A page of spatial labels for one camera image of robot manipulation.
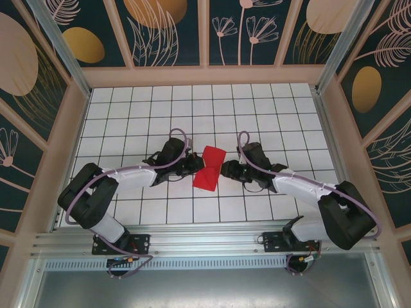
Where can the red paper sheet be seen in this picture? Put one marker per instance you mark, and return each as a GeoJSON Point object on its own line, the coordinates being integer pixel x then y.
{"type": "Point", "coordinates": [213, 157]}

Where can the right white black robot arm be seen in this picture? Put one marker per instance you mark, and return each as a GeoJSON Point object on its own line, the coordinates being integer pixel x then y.
{"type": "Point", "coordinates": [295, 186]}

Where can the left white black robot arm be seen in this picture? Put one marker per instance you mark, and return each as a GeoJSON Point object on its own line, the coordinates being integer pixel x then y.
{"type": "Point", "coordinates": [135, 176]}

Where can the grey metal sheet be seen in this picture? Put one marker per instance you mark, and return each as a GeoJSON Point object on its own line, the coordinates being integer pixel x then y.
{"type": "Point", "coordinates": [205, 288]}

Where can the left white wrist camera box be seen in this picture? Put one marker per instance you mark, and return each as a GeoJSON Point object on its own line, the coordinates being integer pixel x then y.
{"type": "Point", "coordinates": [191, 143]}

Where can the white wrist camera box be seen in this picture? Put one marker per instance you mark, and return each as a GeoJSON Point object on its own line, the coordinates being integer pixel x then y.
{"type": "Point", "coordinates": [240, 149]}
{"type": "Point", "coordinates": [191, 143]}

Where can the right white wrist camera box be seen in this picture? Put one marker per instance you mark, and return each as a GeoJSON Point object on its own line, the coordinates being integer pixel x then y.
{"type": "Point", "coordinates": [240, 149]}

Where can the aluminium mounting rail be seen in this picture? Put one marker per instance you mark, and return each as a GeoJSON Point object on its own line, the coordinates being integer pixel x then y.
{"type": "Point", "coordinates": [205, 237]}

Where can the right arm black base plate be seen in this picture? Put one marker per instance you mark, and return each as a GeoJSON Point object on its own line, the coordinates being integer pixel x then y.
{"type": "Point", "coordinates": [271, 240]}

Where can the aluminium side rail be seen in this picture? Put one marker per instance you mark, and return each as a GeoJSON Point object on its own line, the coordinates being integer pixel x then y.
{"type": "Point", "coordinates": [329, 128]}
{"type": "Point", "coordinates": [56, 221]}

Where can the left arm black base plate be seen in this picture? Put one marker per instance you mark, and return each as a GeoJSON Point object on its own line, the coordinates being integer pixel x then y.
{"type": "Point", "coordinates": [143, 240]}

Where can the aluminium frame post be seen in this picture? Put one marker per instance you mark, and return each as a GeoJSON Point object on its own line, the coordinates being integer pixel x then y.
{"type": "Point", "coordinates": [78, 81]}
{"type": "Point", "coordinates": [327, 80]}

